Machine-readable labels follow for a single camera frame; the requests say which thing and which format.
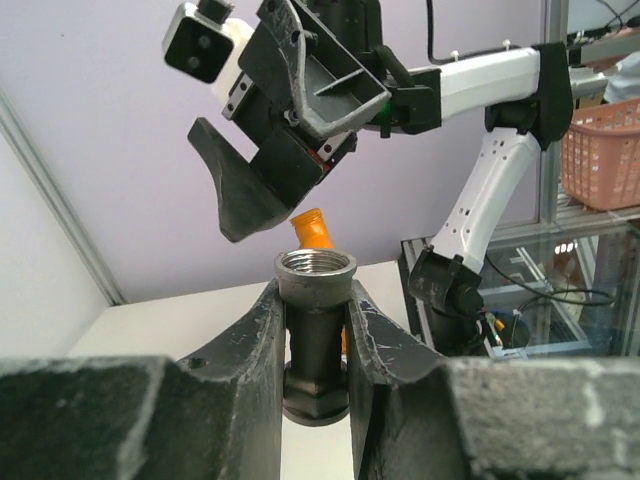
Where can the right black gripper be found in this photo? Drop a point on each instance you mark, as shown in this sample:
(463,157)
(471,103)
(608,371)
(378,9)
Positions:
(316,80)

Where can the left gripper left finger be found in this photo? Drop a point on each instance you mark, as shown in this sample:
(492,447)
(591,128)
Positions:
(214,414)

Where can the orange plastic water faucet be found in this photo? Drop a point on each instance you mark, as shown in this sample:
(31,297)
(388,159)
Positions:
(313,234)

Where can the metal tee pipe fitting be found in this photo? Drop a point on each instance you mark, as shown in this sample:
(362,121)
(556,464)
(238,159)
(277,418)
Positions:
(315,287)

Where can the left aluminium frame post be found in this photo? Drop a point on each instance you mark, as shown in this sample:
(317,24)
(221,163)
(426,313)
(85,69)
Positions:
(28,154)

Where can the orange plastic basket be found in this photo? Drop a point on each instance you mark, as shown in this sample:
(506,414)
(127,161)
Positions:
(600,156)

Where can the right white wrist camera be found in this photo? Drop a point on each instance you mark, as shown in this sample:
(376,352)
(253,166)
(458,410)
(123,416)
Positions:
(204,41)

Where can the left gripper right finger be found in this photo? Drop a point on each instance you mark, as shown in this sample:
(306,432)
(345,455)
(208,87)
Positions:
(416,414)

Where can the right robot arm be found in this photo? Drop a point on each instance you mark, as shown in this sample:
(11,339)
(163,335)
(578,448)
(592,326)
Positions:
(526,96)

